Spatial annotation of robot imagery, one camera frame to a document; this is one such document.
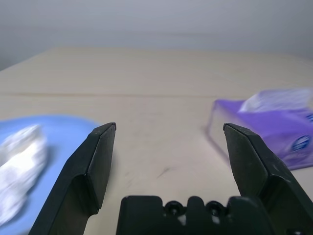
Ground blue plastic plate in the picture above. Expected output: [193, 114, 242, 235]
[0, 115, 103, 235]

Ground white tissue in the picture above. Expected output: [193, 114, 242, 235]
[0, 124, 48, 223]

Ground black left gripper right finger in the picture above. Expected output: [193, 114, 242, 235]
[223, 123, 313, 235]

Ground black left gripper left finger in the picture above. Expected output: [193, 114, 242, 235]
[29, 122, 117, 235]

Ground purple tissue box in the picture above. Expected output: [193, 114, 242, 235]
[207, 88, 313, 171]

